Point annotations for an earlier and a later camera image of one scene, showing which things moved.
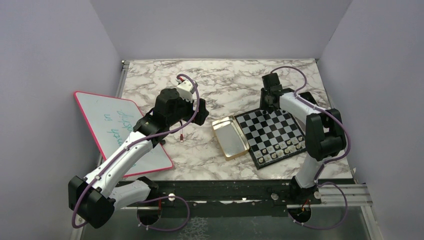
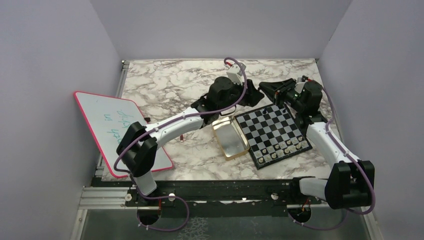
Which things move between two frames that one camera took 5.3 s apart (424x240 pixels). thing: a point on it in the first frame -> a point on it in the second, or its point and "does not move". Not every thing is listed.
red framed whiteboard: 110,120 does not move
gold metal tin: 231,139 does not move
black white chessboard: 271,137 does not move
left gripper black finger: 202,113 -> 253,96
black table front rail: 235,198 does not move
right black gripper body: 264,103 -> 293,98
